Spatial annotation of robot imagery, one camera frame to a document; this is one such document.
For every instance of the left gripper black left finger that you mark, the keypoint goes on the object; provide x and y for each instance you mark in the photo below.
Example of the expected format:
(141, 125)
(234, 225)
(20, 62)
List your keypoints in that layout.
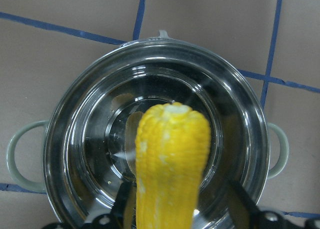
(123, 212)

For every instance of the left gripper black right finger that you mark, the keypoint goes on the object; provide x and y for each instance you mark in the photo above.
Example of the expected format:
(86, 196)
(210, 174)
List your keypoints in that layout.
(242, 209)

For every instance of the yellow corn cob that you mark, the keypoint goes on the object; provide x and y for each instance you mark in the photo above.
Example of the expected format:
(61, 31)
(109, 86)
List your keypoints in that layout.
(172, 148)

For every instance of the steel pot with green handles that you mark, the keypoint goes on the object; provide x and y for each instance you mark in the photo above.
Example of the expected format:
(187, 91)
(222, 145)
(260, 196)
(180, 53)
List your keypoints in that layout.
(86, 151)

